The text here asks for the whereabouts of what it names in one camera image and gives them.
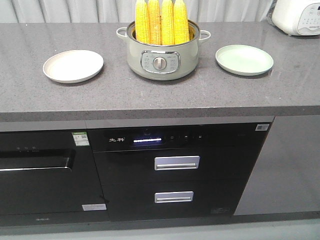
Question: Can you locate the yellow corn cob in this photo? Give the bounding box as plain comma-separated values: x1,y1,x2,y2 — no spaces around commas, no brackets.
147,0,162,45
135,0,151,44
161,0,174,46
173,0,190,45

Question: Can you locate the black disinfection cabinet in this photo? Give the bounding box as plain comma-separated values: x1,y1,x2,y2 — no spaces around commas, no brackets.
88,122,270,222

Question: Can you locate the green white energy label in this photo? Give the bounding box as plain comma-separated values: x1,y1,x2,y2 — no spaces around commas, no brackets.
71,131,90,147

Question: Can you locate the QR code sticker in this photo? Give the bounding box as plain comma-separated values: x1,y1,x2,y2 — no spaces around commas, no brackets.
255,123,270,131

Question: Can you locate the pale green plate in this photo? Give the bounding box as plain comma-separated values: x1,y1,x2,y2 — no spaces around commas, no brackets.
215,44,274,77

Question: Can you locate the cream white plate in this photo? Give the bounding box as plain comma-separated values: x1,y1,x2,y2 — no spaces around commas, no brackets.
42,50,104,84

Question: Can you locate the white sticker on dishwasher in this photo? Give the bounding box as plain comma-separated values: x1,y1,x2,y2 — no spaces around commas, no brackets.
81,203,107,211

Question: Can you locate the black built-in dishwasher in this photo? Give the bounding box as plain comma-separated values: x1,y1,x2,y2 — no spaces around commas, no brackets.
0,129,109,227

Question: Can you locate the white rice cooker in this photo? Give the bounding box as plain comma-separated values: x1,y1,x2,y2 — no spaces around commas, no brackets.
271,0,320,36

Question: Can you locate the white pleated curtain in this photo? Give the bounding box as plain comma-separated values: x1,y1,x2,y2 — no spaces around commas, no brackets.
0,0,275,23

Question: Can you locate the upper silver drawer handle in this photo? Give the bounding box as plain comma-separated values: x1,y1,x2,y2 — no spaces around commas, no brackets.
154,155,201,171

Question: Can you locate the silver drawer handle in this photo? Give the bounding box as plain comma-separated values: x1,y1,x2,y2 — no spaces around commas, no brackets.
154,191,194,204
154,155,201,171

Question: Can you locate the lower silver drawer handle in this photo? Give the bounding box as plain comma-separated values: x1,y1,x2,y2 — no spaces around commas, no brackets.
154,191,194,204

